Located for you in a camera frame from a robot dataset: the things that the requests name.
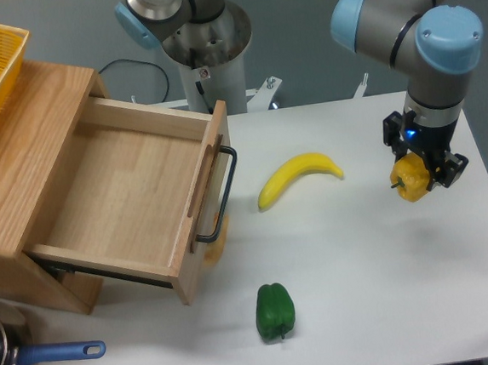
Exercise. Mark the open wooden top drawer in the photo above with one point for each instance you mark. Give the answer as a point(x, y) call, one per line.
point(136, 195)

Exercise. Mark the yellow bell pepper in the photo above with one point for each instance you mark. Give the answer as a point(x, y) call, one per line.
point(410, 178)

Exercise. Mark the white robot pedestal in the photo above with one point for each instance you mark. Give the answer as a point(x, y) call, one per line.
point(210, 59)

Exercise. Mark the orange item under drawer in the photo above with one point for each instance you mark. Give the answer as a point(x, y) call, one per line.
point(215, 250)

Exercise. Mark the black drawer handle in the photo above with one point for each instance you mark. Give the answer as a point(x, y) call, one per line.
point(213, 237)

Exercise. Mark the blue handled frying pan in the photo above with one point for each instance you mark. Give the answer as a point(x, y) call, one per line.
point(17, 346)

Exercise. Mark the yellow banana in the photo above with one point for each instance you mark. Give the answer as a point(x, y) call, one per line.
point(292, 170)

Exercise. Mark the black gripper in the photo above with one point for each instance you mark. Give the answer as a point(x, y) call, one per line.
point(402, 134)

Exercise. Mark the green bell pepper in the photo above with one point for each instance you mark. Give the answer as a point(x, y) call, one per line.
point(275, 312)

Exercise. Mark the wooden drawer cabinet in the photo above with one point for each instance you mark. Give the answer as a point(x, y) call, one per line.
point(35, 124)

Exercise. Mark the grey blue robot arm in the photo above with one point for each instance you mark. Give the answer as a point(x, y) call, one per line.
point(436, 46)

